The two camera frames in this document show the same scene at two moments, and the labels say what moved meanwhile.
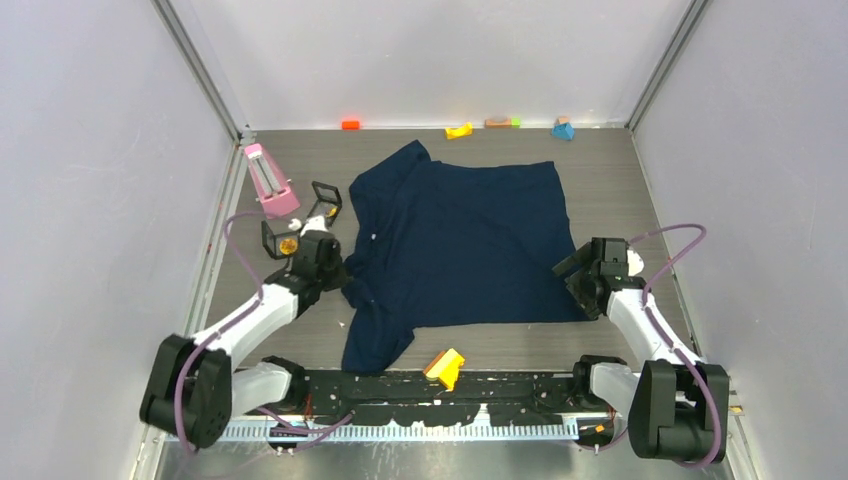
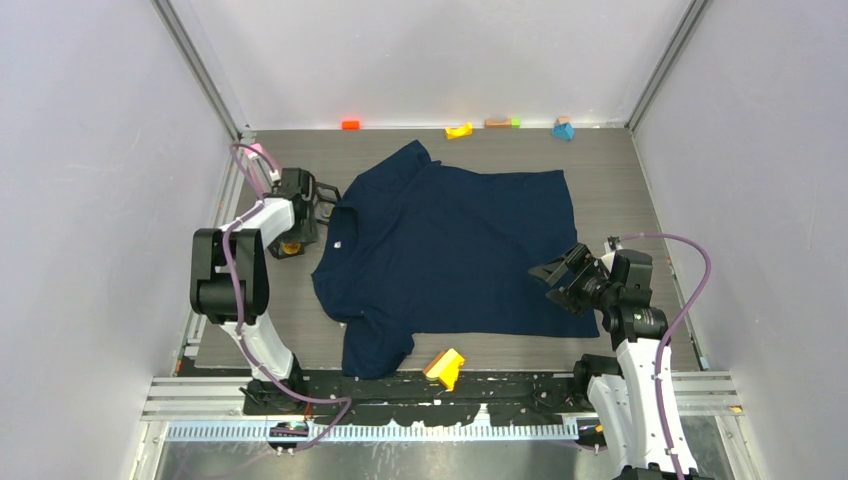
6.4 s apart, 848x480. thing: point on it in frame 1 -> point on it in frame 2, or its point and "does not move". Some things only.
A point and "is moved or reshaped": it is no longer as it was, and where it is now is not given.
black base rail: [413, 399] does not move
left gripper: [341, 277] -> [307, 233]
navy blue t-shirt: [436, 243] is moved or reshaped
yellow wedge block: [444, 367] does not move
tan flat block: [497, 124] does not move
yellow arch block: [464, 130] does not move
